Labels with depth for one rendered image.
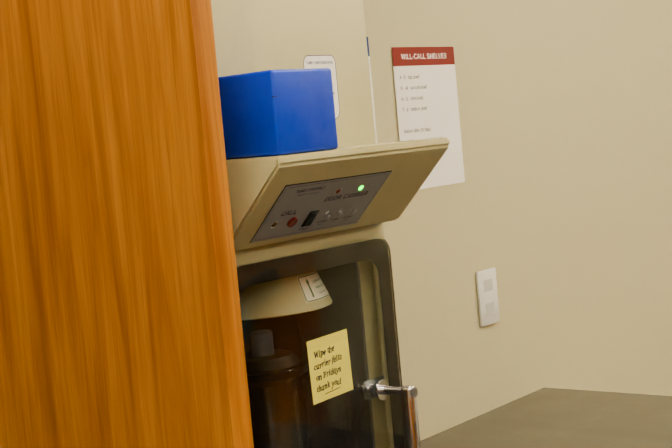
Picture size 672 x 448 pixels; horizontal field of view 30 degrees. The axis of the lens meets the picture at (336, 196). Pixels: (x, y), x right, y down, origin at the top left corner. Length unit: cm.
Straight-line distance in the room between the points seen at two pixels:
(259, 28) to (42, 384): 48
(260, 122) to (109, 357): 31
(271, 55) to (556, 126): 150
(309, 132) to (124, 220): 22
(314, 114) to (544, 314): 154
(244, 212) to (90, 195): 17
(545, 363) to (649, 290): 55
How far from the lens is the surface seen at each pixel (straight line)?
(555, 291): 287
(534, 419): 249
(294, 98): 134
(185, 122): 127
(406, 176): 153
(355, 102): 159
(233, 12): 144
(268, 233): 139
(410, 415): 158
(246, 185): 133
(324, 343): 151
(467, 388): 257
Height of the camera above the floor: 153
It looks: 3 degrees down
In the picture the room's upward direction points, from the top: 5 degrees counter-clockwise
